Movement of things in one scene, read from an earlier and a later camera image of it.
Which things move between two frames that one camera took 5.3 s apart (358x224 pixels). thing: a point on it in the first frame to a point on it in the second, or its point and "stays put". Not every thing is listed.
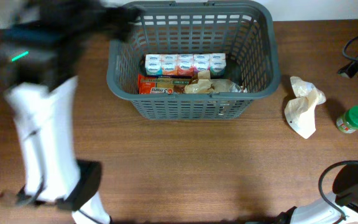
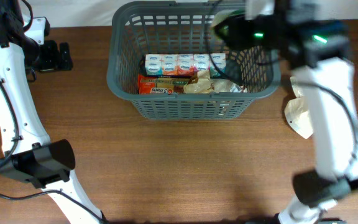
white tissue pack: [185, 64] stays put
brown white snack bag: [203, 83] stays put
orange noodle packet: [149, 84] stays put
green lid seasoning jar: [354, 117] to [222, 21]
